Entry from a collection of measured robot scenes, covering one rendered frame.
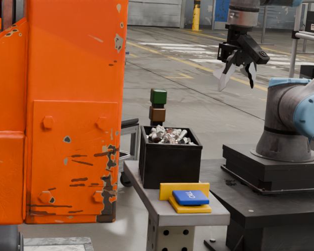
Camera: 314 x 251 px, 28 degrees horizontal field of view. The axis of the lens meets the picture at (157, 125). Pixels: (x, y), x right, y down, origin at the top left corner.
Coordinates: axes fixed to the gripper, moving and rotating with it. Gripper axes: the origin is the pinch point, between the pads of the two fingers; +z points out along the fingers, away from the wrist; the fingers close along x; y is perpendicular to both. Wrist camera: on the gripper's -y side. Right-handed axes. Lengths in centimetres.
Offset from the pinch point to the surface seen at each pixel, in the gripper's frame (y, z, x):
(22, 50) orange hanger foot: -36, -22, 94
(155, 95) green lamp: -0.6, -1.1, 33.6
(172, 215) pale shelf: -35, 16, 55
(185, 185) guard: -29, 12, 46
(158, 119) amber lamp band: -1.5, 5.4, 32.7
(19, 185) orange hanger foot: -39, 0, 95
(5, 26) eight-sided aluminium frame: -6, -21, 82
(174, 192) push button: -30, 13, 51
